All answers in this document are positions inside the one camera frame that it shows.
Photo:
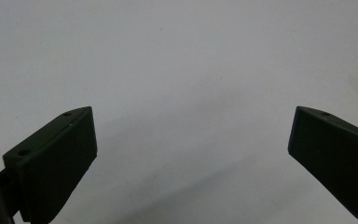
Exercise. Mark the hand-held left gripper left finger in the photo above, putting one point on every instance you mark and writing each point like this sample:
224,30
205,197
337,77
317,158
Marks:
56,161

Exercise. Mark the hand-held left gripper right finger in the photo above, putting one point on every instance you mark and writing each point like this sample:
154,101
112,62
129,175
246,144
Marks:
338,158

